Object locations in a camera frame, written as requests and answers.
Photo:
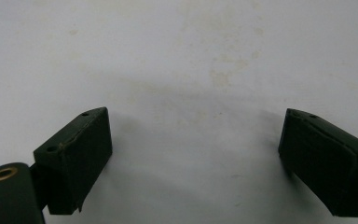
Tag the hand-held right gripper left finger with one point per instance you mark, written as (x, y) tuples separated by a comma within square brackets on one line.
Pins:
[(74, 161)]

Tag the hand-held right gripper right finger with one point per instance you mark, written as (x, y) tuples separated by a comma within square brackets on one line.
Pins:
[(326, 161)]

